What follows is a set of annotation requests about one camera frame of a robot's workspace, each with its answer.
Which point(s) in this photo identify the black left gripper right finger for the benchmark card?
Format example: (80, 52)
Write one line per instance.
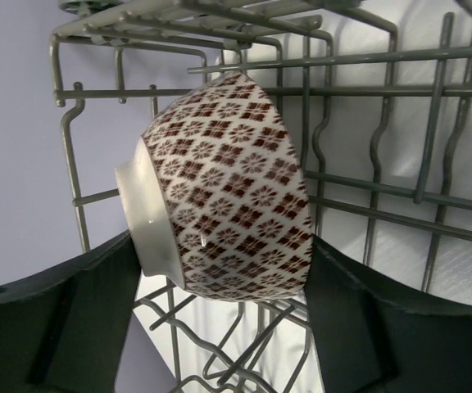
(374, 334)

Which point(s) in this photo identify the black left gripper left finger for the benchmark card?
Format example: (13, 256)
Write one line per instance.
(64, 329)

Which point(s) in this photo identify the red patterned white bowl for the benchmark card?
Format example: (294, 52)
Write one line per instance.
(214, 196)

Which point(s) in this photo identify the grey wire dish rack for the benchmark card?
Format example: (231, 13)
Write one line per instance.
(377, 99)

